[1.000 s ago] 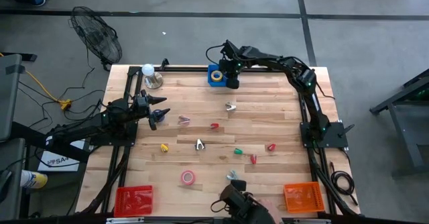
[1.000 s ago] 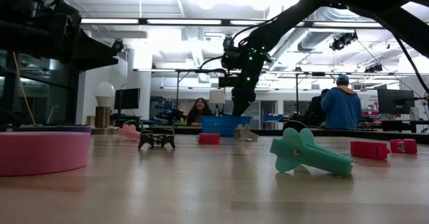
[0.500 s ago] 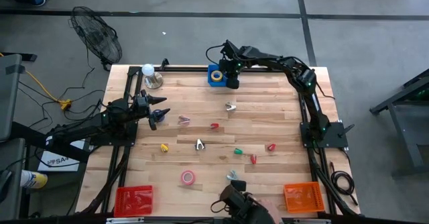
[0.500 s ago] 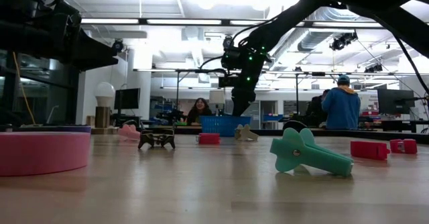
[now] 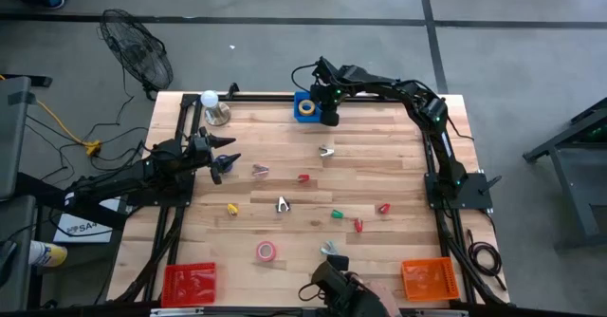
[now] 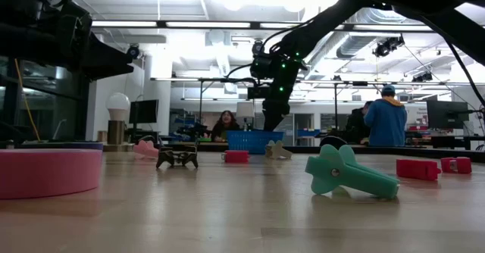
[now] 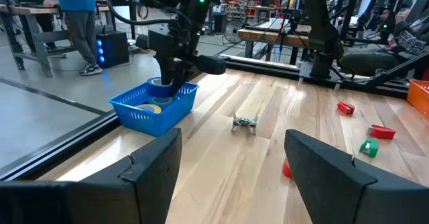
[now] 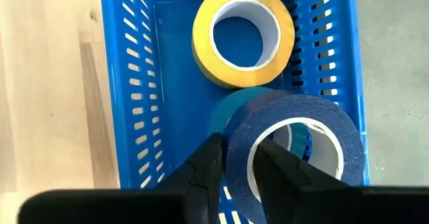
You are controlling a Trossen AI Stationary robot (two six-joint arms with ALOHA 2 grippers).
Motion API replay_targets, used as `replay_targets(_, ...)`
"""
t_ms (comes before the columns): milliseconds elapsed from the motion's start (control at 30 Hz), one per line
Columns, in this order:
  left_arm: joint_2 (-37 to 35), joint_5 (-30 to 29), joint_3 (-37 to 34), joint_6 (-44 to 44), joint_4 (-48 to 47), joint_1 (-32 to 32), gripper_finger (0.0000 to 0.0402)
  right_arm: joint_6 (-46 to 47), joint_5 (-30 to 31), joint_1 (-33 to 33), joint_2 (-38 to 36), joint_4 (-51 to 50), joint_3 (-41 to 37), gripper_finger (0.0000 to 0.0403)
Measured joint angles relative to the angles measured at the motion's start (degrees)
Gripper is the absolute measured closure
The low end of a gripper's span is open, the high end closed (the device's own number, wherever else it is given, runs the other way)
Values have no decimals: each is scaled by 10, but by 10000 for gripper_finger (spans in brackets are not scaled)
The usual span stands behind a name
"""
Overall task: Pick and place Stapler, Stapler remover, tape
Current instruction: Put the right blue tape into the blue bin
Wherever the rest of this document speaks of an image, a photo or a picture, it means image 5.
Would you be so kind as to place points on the green mini stapler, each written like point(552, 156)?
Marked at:
point(336, 214)

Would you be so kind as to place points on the orange plastic basket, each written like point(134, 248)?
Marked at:
point(429, 280)

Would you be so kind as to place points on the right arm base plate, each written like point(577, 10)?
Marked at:
point(474, 191)

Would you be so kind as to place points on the white bulb lamp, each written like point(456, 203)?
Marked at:
point(209, 98)

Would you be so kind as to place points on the pink tape roll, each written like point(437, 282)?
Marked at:
point(259, 251)

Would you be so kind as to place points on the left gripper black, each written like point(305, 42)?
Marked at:
point(201, 152)

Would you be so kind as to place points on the grey equipment case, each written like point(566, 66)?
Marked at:
point(16, 222)
point(12, 136)

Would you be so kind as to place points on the white yellow spray can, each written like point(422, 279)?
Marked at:
point(47, 254)

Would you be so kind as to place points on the black floor fan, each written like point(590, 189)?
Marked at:
point(137, 51)

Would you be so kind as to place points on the yellow mini stapler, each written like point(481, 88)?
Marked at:
point(232, 209)

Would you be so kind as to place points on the black metal stand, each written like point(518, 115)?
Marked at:
point(571, 191)

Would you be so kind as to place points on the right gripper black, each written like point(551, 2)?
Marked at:
point(327, 110)

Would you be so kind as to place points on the red plastic basket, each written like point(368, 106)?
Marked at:
point(189, 286)

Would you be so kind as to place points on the tan staple remover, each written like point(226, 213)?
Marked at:
point(326, 152)

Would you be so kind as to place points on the black diagonal beam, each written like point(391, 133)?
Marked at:
point(95, 216)

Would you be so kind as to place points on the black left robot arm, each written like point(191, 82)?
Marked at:
point(123, 177)

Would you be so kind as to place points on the yellow tape roll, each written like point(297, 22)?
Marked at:
point(300, 107)

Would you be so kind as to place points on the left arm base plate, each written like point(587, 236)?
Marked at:
point(180, 193)

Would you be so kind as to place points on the blue plastic basket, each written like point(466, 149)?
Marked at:
point(299, 117)

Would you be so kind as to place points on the person's shoe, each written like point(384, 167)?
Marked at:
point(54, 2)

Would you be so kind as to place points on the white printed sign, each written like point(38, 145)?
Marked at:
point(85, 229)

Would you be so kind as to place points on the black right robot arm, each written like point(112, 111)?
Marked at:
point(412, 91)

